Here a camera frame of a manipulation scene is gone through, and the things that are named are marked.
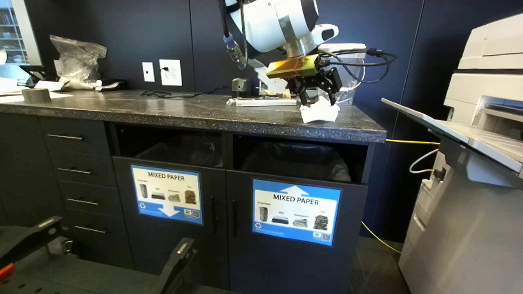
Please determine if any black drawer cabinet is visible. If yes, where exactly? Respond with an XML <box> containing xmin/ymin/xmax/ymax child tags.
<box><xmin>40</xmin><ymin>118</ymin><xmax>132</xmax><ymax>268</ymax></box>

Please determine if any black bin liner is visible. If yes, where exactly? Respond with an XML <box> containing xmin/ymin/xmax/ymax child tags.
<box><xmin>241</xmin><ymin>143</ymin><xmax>351</xmax><ymax>183</ymax></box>
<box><xmin>136</xmin><ymin>134</ymin><xmax>221</xmax><ymax>167</ymax></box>

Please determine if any mixed paper sign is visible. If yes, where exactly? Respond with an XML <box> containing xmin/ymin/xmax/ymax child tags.
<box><xmin>251</xmin><ymin>180</ymin><xmax>341</xmax><ymax>247</ymax></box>
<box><xmin>130</xmin><ymin>164</ymin><xmax>204</xmax><ymax>226</ymax></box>

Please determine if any right black bin liner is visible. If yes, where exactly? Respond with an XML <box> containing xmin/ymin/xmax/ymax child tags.
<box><xmin>241</xmin><ymin>143</ymin><xmax>351</xmax><ymax>183</ymax></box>

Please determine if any crumpled clear plastic bag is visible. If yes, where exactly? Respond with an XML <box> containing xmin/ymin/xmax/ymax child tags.
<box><xmin>48</xmin><ymin>35</ymin><xmax>105</xmax><ymax>90</ymax></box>

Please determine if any yellow cable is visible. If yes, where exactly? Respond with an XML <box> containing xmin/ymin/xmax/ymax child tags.
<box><xmin>359</xmin><ymin>138</ymin><xmax>440</xmax><ymax>257</ymax></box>

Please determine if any left black bin liner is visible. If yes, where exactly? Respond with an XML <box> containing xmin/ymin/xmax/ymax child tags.
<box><xmin>136</xmin><ymin>134</ymin><xmax>221</xmax><ymax>167</ymax></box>

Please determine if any right mixed paper sign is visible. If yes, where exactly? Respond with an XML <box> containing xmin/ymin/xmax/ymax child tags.
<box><xmin>251</xmin><ymin>180</ymin><xmax>341</xmax><ymax>247</ymax></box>

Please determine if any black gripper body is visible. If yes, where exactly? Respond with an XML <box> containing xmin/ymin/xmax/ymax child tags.
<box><xmin>288</xmin><ymin>67</ymin><xmax>341</xmax><ymax>97</ymax></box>

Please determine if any black chair armrest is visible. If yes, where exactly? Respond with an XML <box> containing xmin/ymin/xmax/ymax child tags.
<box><xmin>153</xmin><ymin>237</ymin><xmax>195</xmax><ymax>294</ymax></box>

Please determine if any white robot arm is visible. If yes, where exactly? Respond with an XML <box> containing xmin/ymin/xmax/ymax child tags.
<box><xmin>217</xmin><ymin>0</ymin><xmax>341</xmax><ymax>107</ymax></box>

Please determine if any large white office printer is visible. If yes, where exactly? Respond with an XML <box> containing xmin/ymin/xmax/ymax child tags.
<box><xmin>390</xmin><ymin>14</ymin><xmax>523</xmax><ymax>294</ymax></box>

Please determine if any clear plastic bucket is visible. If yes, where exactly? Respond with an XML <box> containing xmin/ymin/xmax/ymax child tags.
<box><xmin>318</xmin><ymin>43</ymin><xmax>365</xmax><ymax>105</ymax></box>

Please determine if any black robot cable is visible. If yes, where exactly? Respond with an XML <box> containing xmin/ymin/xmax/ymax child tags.
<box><xmin>316</xmin><ymin>48</ymin><xmax>398</xmax><ymax>105</ymax></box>

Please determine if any white power outlet plate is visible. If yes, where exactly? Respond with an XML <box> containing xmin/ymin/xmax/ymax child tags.
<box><xmin>158</xmin><ymin>59</ymin><xmax>182</xmax><ymax>87</ymax></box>

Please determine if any left mixed paper sign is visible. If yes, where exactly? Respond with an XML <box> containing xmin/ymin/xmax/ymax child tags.
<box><xmin>130</xmin><ymin>164</ymin><xmax>204</xmax><ymax>226</ymax></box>

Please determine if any white paper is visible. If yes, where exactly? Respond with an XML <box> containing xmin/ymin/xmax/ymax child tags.
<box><xmin>298</xmin><ymin>100</ymin><xmax>339</xmax><ymax>125</ymax></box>

